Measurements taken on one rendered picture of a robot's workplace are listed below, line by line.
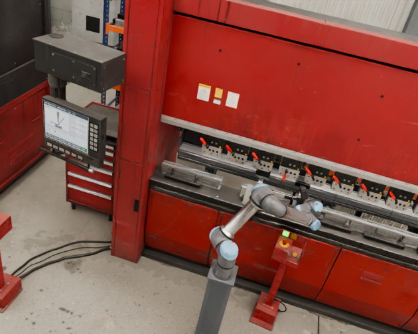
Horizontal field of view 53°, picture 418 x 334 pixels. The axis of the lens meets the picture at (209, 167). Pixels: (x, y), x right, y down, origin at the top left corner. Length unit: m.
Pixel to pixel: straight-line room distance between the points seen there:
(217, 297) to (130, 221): 1.07
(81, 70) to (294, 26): 1.31
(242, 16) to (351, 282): 2.20
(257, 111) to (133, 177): 1.08
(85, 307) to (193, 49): 2.12
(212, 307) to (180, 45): 1.80
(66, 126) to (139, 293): 1.57
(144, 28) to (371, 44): 1.39
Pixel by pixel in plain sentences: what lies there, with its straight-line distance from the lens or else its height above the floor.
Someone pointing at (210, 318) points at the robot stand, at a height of 0.39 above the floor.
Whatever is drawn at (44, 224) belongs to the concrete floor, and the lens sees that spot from 4.27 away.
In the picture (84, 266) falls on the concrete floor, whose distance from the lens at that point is 3.86.
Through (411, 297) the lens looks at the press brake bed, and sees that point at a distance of 3.75.
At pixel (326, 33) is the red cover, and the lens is 2.76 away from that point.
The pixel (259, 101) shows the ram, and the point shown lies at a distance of 2.95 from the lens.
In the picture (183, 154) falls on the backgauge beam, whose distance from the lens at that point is 3.61.
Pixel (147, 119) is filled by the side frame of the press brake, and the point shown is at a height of 1.44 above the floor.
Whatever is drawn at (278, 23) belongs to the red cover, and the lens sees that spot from 2.77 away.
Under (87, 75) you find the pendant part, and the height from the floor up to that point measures 1.84.
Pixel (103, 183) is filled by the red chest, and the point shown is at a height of 0.49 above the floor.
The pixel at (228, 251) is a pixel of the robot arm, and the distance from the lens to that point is 2.69.
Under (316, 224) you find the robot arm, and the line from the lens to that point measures 2.89.
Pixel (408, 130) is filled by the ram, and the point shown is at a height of 1.78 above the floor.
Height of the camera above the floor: 2.84
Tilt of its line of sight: 33 degrees down
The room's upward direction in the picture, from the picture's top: 12 degrees clockwise
